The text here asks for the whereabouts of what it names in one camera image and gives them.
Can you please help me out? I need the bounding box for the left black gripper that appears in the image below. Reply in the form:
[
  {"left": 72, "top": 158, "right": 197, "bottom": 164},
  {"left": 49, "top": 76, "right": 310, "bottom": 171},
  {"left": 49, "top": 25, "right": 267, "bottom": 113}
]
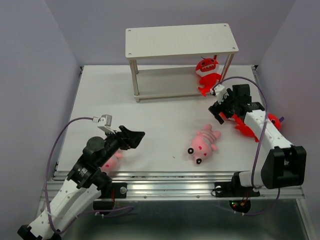
[{"left": 98, "top": 124, "right": 145, "bottom": 166}]

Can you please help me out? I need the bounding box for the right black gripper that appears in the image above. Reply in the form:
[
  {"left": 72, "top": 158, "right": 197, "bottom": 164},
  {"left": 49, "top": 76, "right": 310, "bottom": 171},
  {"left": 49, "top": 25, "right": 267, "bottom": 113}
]
[{"left": 208, "top": 87, "right": 238, "bottom": 124}]

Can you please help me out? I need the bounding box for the red shark plush white belly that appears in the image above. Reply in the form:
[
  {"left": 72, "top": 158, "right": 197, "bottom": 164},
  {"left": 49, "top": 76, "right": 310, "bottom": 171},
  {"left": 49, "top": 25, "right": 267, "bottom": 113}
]
[{"left": 195, "top": 55, "right": 221, "bottom": 97}]

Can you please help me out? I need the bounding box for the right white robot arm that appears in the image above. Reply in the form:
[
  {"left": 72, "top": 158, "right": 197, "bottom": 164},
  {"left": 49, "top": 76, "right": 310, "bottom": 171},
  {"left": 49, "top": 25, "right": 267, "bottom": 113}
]
[{"left": 208, "top": 84, "right": 307, "bottom": 195}]

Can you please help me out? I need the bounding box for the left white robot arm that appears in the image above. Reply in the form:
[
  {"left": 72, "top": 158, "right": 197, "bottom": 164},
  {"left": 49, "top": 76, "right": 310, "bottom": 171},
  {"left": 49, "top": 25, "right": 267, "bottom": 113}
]
[{"left": 17, "top": 125, "right": 145, "bottom": 240}]

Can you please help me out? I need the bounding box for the white two-tier shelf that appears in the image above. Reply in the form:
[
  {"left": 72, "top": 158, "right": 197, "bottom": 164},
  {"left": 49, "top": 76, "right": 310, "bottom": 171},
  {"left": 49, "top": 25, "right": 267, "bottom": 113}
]
[{"left": 125, "top": 23, "right": 239, "bottom": 102}]

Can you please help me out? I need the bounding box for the pink striped plush left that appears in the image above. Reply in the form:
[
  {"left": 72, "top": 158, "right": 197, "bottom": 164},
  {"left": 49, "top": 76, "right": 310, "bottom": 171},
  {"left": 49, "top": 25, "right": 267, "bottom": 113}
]
[{"left": 100, "top": 150, "right": 123, "bottom": 174}]

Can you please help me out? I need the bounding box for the pink striped plush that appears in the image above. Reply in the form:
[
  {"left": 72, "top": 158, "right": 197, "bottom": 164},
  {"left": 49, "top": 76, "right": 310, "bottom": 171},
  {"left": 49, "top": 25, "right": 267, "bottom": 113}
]
[
  {"left": 100, "top": 150, "right": 123, "bottom": 174},
  {"left": 187, "top": 124, "right": 221, "bottom": 165}
]

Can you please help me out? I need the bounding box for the pink striped plush centre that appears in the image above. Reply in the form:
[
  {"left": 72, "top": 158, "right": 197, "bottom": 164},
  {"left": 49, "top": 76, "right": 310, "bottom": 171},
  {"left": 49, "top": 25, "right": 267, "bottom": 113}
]
[{"left": 187, "top": 124, "right": 221, "bottom": 165}]

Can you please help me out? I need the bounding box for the red plush purple horn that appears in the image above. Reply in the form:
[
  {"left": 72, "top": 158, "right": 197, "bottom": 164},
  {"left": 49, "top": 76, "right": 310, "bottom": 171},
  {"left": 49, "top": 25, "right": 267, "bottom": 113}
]
[{"left": 231, "top": 113, "right": 285, "bottom": 142}]

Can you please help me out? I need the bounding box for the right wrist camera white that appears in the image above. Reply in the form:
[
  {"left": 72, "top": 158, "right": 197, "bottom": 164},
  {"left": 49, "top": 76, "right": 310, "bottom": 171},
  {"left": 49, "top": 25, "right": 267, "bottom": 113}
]
[{"left": 209, "top": 84, "right": 230, "bottom": 104}]

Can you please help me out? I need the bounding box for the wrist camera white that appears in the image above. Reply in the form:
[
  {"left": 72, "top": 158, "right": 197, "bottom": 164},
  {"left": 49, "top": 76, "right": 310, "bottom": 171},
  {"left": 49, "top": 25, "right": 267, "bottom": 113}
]
[
  {"left": 209, "top": 84, "right": 230, "bottom": 104},
  {"left": 92, "top": 114, "right": 116, "bottom": 134}
]

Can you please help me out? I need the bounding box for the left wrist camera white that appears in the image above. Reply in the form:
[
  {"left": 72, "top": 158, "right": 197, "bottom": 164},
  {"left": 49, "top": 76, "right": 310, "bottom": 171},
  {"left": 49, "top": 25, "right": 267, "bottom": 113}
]
[{"left": 92, "top": 114, "right": 116, "bottom": 134}]

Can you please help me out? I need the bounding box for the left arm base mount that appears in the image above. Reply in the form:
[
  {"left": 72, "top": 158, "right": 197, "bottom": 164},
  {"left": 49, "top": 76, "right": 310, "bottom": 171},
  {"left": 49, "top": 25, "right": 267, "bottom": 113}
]
[{"left": 92, "top": 180, "right": 128, "bottom": 216}]

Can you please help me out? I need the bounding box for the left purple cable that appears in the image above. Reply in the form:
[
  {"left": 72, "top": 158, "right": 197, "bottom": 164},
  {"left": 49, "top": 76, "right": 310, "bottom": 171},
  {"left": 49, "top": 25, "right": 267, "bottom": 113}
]
[{"left": 43, "top": 116, "right": 135, "bottom": 235}]

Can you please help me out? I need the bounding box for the aluminium rail frame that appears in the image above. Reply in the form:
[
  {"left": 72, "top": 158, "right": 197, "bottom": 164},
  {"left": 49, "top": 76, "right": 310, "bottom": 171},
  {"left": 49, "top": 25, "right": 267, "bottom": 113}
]
[{"left": 29, "top": 64, "right": 316, "bottom": 240}]

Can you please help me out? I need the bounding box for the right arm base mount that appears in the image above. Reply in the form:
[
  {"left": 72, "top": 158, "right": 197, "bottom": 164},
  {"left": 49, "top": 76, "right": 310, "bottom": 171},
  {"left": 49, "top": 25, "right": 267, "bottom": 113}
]
[{"left": 211, "top": 172, "right": 260, "bottom": 215}]

